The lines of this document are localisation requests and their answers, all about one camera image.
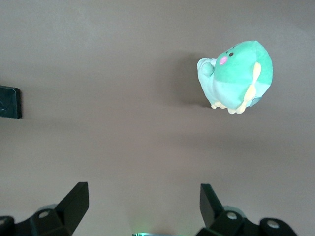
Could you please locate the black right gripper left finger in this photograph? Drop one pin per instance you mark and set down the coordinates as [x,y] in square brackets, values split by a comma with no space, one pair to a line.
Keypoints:
[71,211]

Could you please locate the green plush dinosaur toy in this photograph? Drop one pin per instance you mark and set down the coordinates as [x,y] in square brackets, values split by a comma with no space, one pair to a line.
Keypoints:
[233,73]

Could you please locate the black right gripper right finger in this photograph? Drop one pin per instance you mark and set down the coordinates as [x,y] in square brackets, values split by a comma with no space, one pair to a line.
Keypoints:
[216,221]

